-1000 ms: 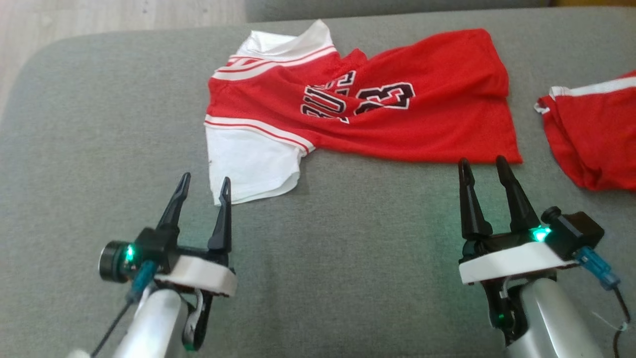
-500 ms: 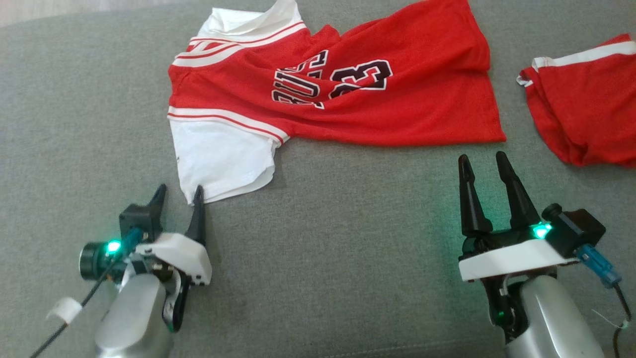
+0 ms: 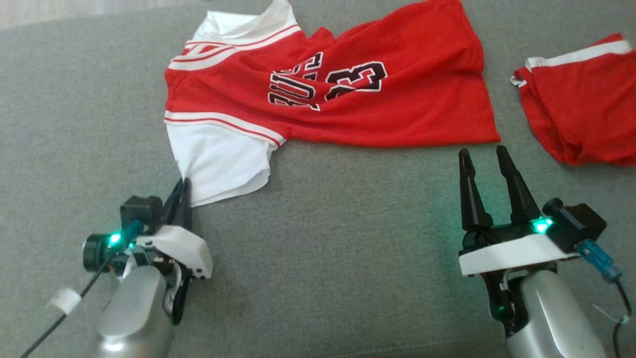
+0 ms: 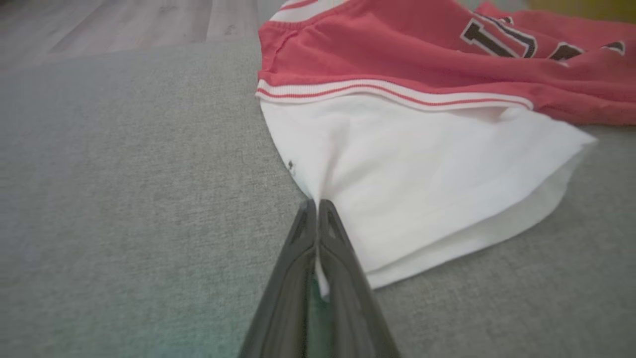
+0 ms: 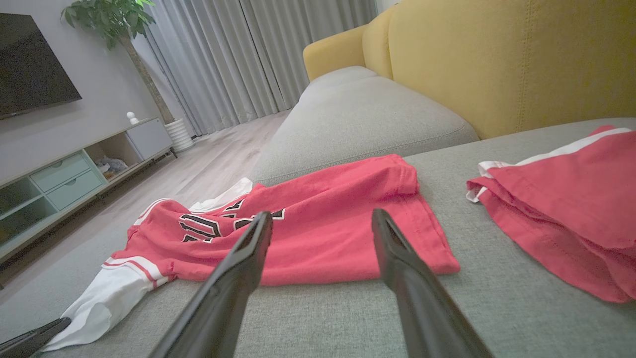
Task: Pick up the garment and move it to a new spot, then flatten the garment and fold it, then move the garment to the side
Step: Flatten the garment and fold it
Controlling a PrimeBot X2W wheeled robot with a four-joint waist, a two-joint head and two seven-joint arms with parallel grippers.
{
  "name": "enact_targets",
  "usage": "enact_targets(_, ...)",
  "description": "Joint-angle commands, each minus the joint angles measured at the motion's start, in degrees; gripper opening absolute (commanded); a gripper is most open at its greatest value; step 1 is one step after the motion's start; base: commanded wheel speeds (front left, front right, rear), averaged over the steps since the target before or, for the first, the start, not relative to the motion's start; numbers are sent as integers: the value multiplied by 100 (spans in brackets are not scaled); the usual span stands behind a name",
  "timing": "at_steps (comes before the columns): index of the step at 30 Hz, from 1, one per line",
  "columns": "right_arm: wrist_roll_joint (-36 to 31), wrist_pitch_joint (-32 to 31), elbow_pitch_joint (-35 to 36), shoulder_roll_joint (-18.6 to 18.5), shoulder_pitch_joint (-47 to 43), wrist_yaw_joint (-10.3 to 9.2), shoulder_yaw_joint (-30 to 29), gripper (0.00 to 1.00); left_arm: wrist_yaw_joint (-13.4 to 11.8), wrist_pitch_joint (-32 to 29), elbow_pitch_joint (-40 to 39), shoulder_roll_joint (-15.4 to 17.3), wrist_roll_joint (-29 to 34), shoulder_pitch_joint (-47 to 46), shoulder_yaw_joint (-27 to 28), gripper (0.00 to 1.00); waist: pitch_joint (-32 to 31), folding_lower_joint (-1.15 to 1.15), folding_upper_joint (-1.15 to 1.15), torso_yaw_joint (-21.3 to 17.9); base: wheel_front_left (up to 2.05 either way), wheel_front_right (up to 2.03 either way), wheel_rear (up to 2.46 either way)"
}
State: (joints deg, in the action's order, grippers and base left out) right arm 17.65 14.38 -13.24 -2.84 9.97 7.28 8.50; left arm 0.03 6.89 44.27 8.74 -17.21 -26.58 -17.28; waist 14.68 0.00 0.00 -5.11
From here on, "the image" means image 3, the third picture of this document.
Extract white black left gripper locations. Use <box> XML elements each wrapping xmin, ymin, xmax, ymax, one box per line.
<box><xmin>135</xmin><ymin>178</ymin><xmax>214</xmax><ymax>280</ymax></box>

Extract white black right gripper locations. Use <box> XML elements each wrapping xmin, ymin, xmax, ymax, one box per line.
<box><xmin>458</xmin><ymin>145</ymin><xmax>580</xmax><ymax>278</ymax></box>

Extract red white basketball jersey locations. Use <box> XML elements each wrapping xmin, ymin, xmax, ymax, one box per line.
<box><xmin>164</xmin><ymin>0</ymin><xmax>501</xmax><ymax>207</ymax></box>

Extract red shorts with white band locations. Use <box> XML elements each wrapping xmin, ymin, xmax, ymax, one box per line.
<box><xmin>511</xmin><ymin>33</ymin><xmax>636</xmax><ymax>167</ymax></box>

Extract large grey sofa chaise cushion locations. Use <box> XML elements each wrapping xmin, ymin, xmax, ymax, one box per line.
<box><xmin>0</xmin><ymin>0</ymin><xmax>636</xmax><ymax>358</ymax></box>

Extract right camera cable teal plug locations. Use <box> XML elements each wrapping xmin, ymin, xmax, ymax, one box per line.
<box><xmin>576</xmin><ymin>239</ymin><xmax>636</xmax><ymax>358</ymax></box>

